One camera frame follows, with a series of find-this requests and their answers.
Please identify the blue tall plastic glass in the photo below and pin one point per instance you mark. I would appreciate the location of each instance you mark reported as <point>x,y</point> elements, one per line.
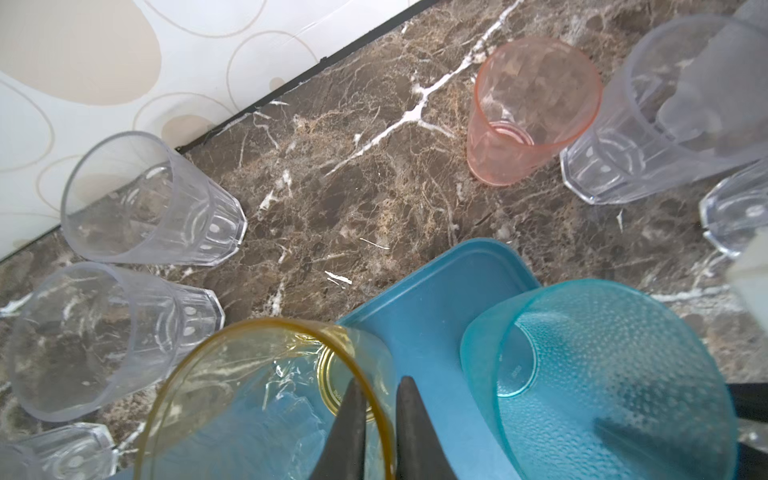
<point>252,438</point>

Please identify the clear faceted glass back left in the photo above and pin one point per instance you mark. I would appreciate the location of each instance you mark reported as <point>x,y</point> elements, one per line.
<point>131,199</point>

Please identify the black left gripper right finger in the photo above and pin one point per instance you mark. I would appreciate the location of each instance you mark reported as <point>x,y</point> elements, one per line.
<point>419,452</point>

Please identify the clear faceted glass far left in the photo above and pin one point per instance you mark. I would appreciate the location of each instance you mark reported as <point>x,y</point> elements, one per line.
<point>76,451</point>

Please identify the clear faceted glass back right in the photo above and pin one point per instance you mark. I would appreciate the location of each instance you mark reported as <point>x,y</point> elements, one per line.
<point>625,155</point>

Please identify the frosted textured clear glass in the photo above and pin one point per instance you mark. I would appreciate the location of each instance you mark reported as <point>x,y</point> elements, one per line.
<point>724,88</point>

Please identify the teal plastic tray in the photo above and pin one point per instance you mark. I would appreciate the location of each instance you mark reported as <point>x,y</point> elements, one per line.
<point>422,319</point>

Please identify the yellow tall plastic glass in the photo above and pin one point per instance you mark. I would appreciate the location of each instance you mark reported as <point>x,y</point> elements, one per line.
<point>271,357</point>

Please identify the clear glass near right gripper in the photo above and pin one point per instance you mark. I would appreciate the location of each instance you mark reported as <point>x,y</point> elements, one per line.
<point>735,210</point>

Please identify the green textured plastic glass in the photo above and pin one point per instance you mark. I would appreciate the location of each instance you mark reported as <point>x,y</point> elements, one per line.
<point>591,379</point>

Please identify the clear short faceted glass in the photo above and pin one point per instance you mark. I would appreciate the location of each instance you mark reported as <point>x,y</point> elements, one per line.
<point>91,334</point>

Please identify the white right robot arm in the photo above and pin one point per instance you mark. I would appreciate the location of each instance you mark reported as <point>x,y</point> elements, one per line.
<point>747,277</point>

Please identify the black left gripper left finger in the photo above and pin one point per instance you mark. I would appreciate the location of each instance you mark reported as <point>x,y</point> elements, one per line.
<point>343,456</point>

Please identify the pink plastic glass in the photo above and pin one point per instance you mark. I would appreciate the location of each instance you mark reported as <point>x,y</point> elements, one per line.
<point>532,98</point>

